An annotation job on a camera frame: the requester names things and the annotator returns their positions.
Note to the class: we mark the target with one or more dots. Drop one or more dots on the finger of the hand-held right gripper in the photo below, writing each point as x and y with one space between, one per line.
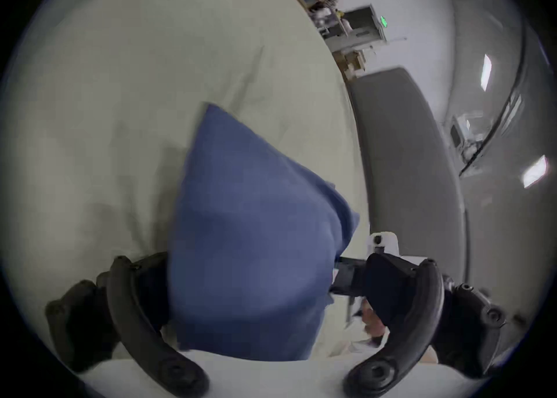
350 276

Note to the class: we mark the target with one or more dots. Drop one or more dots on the person's right hand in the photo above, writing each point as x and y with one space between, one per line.
373 322

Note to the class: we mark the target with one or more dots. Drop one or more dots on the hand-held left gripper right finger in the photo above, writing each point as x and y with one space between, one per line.
417 313

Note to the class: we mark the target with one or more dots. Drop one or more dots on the grey padded headboard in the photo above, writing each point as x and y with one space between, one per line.
404 161

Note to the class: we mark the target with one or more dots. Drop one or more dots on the dark blue shirt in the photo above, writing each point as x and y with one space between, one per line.
248 235

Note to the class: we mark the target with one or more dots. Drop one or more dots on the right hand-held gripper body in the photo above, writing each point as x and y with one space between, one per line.
385 243

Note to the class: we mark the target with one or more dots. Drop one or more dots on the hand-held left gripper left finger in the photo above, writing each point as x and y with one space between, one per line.
130 322

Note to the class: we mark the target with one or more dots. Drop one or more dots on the row of tables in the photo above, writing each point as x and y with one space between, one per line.
324 0

